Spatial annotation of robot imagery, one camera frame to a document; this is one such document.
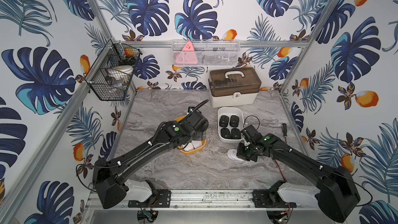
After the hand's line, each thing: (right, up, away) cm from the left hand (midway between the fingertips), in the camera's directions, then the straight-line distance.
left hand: (197, 128), depth 75 cm
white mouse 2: (-1, -11, +15) cm, 18 cm away
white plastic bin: (+20, +7, +26) cm, 34 cm away
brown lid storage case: (+22, +23, +19) cm, 37 cm away
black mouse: (+17, -6, +20) cm, 27 cm away
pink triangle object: (-6, +40, +15) cm, 43 cm away
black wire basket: (-44, +27, +5) cm, 52 cm away
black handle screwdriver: (+54, -5, +22) cm, 59 cm away
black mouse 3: (+24, +1, +25) cm, 35 cm away
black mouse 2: (+17, +1, +25) cm, 30 cm away
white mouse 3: (+20, -16, +12) cm, 28 cm away
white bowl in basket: (-37, +30, +7) cm, 48 cm away
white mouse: (-5, -13, +14) cm, 20 cm away
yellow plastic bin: (-2, -14, +9) cm, 17 cm away
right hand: (+21, -15, +7) cm, 27 cm away
